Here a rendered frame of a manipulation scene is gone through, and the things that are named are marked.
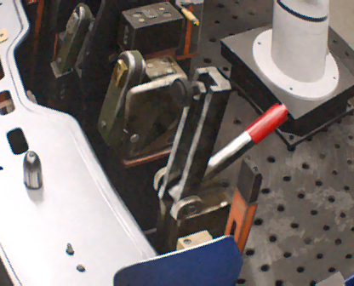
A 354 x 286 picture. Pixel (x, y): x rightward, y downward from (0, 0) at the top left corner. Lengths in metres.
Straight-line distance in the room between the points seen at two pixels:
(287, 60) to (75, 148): 0.55
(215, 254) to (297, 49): 0.94
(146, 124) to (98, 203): 0.13
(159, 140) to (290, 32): 0.42
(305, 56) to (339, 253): 0.38
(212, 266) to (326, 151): 0.99
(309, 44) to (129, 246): 0.63
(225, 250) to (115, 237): 0.42
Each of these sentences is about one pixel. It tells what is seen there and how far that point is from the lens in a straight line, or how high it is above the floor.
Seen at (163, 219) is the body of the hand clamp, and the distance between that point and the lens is 1.13.
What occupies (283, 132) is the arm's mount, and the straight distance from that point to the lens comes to 1.69.
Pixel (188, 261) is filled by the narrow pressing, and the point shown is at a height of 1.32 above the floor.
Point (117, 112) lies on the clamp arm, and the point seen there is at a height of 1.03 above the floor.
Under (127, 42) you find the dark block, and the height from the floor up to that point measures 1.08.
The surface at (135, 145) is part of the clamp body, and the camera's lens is 1.25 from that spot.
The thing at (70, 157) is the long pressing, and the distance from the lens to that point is 1.21.
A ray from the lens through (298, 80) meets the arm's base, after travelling 1.68.
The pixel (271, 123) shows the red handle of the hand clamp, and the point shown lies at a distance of 1.08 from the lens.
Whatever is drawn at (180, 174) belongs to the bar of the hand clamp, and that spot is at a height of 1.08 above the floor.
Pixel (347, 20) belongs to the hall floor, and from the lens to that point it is 3.33.
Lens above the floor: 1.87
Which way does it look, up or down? 45 degrees down
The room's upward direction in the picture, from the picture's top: 7 degrees clockwise
